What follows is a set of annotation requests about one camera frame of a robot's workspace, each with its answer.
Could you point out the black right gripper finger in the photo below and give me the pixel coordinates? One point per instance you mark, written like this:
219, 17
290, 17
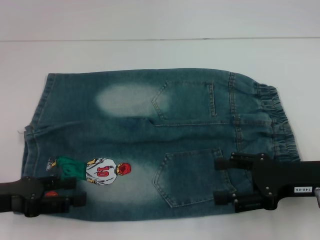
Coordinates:
232, 165
225, 197

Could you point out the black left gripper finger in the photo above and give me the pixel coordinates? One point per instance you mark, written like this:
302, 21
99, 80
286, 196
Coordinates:
61, 183
67, 200

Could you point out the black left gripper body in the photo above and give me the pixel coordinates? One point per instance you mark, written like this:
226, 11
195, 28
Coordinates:
27, 197

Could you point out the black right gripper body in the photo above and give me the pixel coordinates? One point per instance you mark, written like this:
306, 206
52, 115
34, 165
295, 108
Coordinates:
282, 177

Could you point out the blue denim shorts with print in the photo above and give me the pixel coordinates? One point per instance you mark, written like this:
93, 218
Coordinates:
190, 140

